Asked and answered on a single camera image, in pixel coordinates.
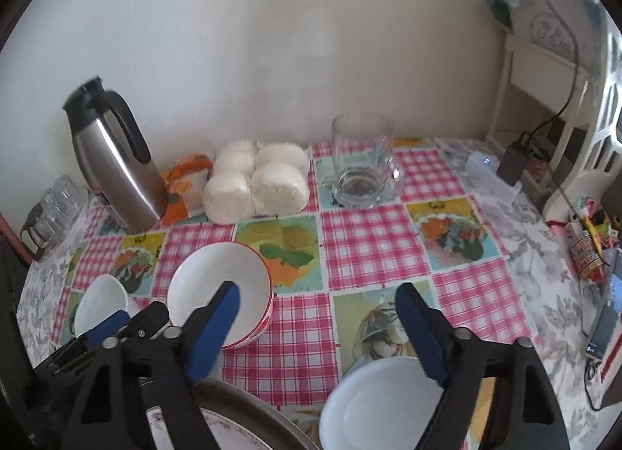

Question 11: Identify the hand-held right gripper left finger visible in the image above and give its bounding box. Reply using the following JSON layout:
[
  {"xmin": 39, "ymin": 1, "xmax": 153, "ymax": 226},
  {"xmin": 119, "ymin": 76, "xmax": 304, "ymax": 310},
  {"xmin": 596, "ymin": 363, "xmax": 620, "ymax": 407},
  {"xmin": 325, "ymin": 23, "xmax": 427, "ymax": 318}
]
[{"xmin": 63, "ymin": 280, "xmax": 241, "ymax": 450}]

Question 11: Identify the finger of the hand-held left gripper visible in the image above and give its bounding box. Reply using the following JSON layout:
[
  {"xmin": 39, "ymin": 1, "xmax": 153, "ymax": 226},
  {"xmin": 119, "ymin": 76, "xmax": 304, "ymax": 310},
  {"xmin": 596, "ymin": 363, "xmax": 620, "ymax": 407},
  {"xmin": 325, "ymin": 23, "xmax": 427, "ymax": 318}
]
[{"xmin": 85, "ymin": 301, "xmax": 171, "ymax": 349}]

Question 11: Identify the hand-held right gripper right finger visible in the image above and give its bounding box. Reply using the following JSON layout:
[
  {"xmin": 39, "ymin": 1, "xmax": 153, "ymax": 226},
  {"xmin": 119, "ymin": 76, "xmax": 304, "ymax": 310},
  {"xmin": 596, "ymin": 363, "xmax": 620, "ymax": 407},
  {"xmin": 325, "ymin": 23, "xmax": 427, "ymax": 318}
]
[{"xmin": 395, "ymin": 282, "xmax": 570, "ymax": 450}]

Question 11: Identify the white squarish bowl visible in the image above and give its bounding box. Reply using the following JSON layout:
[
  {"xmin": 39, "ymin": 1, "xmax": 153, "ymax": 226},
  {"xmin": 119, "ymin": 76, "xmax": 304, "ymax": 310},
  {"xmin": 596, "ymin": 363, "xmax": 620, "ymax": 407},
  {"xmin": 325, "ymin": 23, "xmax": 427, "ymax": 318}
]
[{"xmin": 74, "ymin": 274, "xmax": 143, "ymax": 340}]

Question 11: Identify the strawberry print bowl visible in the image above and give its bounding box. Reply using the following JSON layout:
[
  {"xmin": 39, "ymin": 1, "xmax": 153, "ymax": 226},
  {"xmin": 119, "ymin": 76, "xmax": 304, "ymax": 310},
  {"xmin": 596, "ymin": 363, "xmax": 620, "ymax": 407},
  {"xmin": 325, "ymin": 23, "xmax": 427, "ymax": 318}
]
[{"xmin": 166, "ymin": 242, "xmax": 274, "ymax": 350}]

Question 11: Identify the large stainless steel basin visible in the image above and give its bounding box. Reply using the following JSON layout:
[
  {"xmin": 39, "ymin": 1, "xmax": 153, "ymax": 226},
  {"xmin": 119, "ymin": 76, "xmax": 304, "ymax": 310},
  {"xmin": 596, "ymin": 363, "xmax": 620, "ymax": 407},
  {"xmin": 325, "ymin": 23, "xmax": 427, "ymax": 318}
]
[{"xmin": 192, "ymin": 377, "xmax": 319, "ymax": 450}]

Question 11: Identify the white round bowl red print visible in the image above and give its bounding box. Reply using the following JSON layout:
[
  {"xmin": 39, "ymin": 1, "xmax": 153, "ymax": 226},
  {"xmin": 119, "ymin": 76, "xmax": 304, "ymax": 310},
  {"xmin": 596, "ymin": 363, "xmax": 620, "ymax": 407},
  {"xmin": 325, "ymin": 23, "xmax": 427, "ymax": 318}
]
[{"xmin": 318, "ymin": 357, "xmax": 487, "ymax": 450}]

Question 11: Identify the round plate pink floral rim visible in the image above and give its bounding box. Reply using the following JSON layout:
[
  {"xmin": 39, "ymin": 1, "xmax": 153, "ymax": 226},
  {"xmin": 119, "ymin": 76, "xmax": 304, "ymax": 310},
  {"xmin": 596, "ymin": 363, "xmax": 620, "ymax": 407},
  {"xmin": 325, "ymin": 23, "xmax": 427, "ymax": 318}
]
[{"xmin": 143, "ymin": 406, "xmax": 275, "ymax": 450}]

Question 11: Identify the pink checked picture tablecloth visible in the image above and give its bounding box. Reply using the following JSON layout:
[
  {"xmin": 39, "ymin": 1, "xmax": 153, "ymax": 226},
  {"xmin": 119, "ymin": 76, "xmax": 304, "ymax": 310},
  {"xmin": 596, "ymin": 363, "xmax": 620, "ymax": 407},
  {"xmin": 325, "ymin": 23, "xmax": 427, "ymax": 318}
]
[{"xmin": 51, "ymin": 136, "xmax": 540, "ymax": 450}]

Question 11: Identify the dark metal cup rack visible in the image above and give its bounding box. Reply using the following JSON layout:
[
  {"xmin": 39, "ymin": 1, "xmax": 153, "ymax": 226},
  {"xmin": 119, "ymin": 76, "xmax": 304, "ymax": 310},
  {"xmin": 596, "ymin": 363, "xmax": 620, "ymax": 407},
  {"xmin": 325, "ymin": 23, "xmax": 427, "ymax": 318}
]
[{"xmin": 20, "ymin": 202, "xmax": 56, "ymax": 262}]

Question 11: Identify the row of clear glass cups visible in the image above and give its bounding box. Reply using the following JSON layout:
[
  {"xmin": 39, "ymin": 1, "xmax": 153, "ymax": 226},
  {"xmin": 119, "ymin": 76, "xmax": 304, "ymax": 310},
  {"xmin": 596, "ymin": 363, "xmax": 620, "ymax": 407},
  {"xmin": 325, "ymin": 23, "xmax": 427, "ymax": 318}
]
[{"xmin": 34, "ymin": 174, "xmax": 89, "ymax": 244}]

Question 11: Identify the grey floral tablecloth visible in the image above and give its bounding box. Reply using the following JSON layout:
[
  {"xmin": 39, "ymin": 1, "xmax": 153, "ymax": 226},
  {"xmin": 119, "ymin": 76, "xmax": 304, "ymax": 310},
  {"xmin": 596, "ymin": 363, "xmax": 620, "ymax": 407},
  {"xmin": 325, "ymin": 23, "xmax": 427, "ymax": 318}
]
[{"xmin": 14, "ymin": 136, "xmax": 615, "ymax": 450}]

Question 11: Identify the orange snack packet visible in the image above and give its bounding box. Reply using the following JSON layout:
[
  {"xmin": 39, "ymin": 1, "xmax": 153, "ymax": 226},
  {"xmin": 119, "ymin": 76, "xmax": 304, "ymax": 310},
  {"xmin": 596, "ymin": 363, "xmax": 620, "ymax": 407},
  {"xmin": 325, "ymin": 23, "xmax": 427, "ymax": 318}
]
[{"xmin": 160, "ymin": 153, "xmax": 215, "ymax": 226}]

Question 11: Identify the stainless steel thermos jug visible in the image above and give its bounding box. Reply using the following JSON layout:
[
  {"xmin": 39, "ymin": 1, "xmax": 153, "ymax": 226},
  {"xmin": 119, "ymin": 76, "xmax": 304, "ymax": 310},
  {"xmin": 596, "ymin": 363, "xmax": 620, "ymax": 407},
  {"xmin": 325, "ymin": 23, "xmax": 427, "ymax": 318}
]
[{"xmin": 62, "ymin": 76, "xmax": 170, "ymax": 234}]

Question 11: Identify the bag of white steamed buns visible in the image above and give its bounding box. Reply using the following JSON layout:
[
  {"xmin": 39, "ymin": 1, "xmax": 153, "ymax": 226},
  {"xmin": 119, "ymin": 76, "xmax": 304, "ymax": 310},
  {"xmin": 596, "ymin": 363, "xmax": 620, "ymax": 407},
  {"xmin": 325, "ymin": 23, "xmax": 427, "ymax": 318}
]
[{"xmin": 201, "ymin": 139, "xmax": 312, "ymax": 226}]

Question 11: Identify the clear glass mug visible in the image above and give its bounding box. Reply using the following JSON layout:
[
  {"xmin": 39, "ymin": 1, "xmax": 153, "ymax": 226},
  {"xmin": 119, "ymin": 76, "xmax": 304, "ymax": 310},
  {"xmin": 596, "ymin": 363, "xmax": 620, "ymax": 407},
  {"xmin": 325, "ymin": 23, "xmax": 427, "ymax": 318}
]
[{"xmin": 331, "ymin": 111, "xmax": 406, "ymax": 209}]

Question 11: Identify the white power strip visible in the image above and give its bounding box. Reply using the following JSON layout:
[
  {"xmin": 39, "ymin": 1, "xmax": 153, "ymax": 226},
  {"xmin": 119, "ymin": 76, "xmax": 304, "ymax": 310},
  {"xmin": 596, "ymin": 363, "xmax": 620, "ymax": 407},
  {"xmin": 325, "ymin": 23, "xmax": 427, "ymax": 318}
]
[{"xmin": 464, "ymin": 150, "xmax": 523, "ymax": 208}]

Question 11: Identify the smartphone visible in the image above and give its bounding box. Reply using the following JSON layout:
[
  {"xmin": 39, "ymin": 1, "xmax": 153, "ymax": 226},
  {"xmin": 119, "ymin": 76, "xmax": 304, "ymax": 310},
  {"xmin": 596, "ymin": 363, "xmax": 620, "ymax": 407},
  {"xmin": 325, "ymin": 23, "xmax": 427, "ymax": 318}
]
[{"xmin": 584, "ymin": 302, "xmax": 622, "ymax": 361}]

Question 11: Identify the black charger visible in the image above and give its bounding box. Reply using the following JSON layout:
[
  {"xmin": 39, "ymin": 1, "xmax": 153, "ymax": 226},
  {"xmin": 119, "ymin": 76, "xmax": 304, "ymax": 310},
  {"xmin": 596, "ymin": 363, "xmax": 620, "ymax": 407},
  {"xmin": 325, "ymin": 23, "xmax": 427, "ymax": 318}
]
[{"xmin": 496, "ymin": 132, "xmax": 535, "ymax": 186}]

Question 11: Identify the white lattice chair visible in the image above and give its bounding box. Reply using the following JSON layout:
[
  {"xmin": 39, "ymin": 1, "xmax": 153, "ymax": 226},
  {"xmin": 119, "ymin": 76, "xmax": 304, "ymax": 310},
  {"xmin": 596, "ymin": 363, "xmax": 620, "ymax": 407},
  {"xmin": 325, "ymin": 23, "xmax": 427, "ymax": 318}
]
[{"xmin": 542, "ymin": 17, "xmax": 622, "ymax": 222}]

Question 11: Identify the grey printed cushion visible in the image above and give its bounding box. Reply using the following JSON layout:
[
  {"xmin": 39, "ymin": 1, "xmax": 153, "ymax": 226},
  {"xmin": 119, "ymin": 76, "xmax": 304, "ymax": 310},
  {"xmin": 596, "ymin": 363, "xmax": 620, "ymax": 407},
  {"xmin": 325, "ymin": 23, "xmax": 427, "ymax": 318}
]
[{"xmin": 510, "ymin": 0, "xmax": 608, "ymax": 72}]

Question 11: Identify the black power adapter with cable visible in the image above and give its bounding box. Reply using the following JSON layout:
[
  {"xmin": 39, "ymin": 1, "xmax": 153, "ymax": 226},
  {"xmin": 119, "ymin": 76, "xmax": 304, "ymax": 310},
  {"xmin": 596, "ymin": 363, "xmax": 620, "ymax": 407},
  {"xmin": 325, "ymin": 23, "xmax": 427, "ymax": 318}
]
[{"xmin": 486, "ymin": 30, "xmax": 603, "ymax": 174}]

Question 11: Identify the black power cable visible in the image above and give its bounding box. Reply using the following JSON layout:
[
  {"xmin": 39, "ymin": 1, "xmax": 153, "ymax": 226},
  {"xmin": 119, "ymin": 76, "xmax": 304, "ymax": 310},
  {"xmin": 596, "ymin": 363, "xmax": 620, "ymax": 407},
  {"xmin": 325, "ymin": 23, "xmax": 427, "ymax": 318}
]
[{"xmin": 522, "ymin": 0, "xmax": 596, "ymax": 145}]

